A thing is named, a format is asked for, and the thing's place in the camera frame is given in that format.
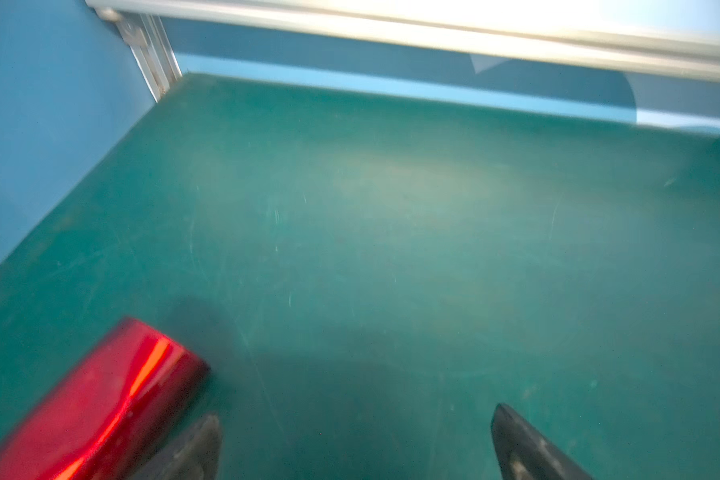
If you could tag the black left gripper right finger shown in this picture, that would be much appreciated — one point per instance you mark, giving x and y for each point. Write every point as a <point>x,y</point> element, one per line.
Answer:
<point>523,452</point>

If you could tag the aluminium left frame post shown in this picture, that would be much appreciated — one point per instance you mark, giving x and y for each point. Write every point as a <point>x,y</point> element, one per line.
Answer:
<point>146,37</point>

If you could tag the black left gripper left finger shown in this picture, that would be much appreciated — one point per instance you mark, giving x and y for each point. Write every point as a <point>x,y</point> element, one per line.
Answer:
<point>194,454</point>

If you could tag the shiny red cylinder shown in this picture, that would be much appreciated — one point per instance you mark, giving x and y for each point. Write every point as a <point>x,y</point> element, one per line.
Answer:
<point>110,411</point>

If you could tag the aluminium back frame rail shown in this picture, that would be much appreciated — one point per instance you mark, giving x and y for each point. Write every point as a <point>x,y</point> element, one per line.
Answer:
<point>671,38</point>

